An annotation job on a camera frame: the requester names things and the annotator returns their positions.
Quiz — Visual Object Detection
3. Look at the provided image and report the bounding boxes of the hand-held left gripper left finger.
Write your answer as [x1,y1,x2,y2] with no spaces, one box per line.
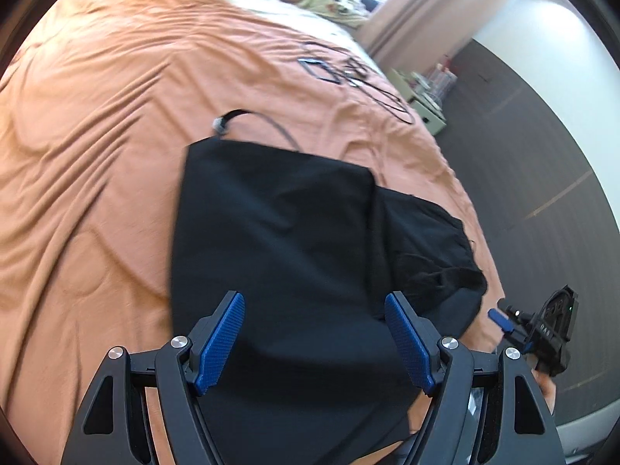
[60,291,245,465]

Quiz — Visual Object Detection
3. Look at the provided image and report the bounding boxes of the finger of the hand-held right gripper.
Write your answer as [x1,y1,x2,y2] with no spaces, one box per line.
[488,300,532,344]

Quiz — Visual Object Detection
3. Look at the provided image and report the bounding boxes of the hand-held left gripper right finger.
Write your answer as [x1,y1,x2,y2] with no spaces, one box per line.
[385,291,567,465]

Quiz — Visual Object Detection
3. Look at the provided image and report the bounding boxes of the black pants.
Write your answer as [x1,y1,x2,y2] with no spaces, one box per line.
[169,138,487,456]

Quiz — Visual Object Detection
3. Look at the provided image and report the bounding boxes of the person's right hand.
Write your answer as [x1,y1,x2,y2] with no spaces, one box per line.
[530,355,559,410]

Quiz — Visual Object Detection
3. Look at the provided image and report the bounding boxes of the white nightstand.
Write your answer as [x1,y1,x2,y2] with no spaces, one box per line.
[386,68,449,136]

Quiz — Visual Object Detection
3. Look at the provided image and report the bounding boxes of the orange blanket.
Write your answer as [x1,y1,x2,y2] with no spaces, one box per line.
[0,0,507,465]

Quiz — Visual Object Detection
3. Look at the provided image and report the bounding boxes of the pink curtain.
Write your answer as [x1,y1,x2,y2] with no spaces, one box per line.
[356,0,541,61]

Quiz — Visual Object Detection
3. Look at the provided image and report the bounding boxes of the grey drawstring cord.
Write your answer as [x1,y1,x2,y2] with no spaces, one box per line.
[213,109,298,151]

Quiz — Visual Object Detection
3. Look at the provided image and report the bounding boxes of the black cable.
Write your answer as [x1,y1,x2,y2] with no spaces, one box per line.
[300,41,415,124]

